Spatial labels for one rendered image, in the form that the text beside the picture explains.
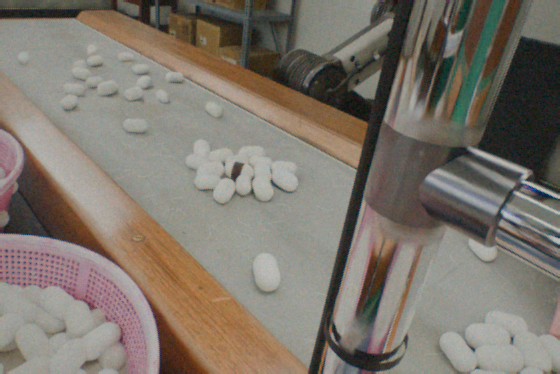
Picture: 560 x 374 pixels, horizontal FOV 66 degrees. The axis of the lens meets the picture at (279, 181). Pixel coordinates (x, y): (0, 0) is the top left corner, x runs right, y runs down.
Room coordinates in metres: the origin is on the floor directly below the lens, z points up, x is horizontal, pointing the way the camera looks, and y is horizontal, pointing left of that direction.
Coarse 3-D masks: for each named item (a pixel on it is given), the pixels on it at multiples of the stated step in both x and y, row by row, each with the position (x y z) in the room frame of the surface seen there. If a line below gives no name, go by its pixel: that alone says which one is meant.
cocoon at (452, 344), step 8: (448, 336) 0.25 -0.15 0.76; (456, 336) 0.25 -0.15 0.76; (440, 344) 0.24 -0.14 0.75; (448, 344) 0.24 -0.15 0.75; (456, 344) 0.24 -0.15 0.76; (464, 344) 0.24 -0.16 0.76; (448, 352) 0.24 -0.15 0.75; (456, 352) 0.23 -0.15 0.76; (464, 352) 0.23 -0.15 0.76; (472, 352) 0.23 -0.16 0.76; (456, 360) 0.23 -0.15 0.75; (464, 360) 0.23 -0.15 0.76; (472, 360) 0.23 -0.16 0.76; (456, 368) 0.23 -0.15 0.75; (464, 368) 0.22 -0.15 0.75; (472, 368) 0.22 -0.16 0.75
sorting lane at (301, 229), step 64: (0, 64) 0.77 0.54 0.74; (64, 64) 0.82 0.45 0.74; (128, 64) 0.88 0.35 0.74; (64, 128) 0.54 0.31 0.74; (192, 128) 0.61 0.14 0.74; (256, 128) 0.64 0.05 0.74; (128, 192) 0.41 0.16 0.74; (192, 192) 0.43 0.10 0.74; (320, 192) 0.47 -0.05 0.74; (320, 256) 0.34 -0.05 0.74; (448, 256) 0.37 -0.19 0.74; (512, 256) 0.39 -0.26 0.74; (320, 320) 0.26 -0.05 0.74; (448, 320) 0.28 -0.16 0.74
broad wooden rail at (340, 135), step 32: (128, 32) 1.06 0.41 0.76; (160, 32) 1.11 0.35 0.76; (160, 64) 0.91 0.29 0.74; (192, 64) 0.87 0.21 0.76; (224, 64) 0.90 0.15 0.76; (224, 96) 0.76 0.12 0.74; (256, 96) 0.73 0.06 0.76; (288, 96) 0.75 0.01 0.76; (288, 128) 0.65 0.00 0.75; (320, 128) 0.62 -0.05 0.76; (352, 128) 0.64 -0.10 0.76; (352, 160) 0.56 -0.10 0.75
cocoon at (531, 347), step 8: (520, 336) 0.26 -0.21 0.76; (528, 336) 0.25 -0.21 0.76; (536, 336) 0.26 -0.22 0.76; (520, 344) 0.25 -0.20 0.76; (528, 344) 0.25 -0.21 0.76; (536, 344) 0.25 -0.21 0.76; (528, 352) 0.24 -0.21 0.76; (536, 352) 0.24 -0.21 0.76; (544, 352) 0.24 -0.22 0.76; (528, 360) 0.24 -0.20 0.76; (536, 360) 0.23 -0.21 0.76; (544, 360) 0.23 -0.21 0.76; (544, 368) 0.23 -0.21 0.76
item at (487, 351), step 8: (488, 344) 0.24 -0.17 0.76; (496, 344) 0.24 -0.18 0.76; (504, 344) 0.24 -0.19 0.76; (480, 352) 0.24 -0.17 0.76; (488, 352) 0.23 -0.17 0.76; (496, 352) 0.23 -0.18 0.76; (504, 352) 0.23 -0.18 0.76; (512, 352) 0.24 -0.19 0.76; (520, 352) 0.24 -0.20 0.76; (480, 360) 0.23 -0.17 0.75; (488, 360) 0.23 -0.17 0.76; (496, 360) 0.23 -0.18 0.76; (504, 360) 0.23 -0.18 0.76; (512, 360) 0.23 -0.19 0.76; (520, 360) 0.23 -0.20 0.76; (480, 368) 0.23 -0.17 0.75; (488, 368) 0.23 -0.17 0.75; (496, 368) 0.23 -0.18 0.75; (504, 368) 0.23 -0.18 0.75; (512, 368) 0.23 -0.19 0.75; (520, 368) 0.23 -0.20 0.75
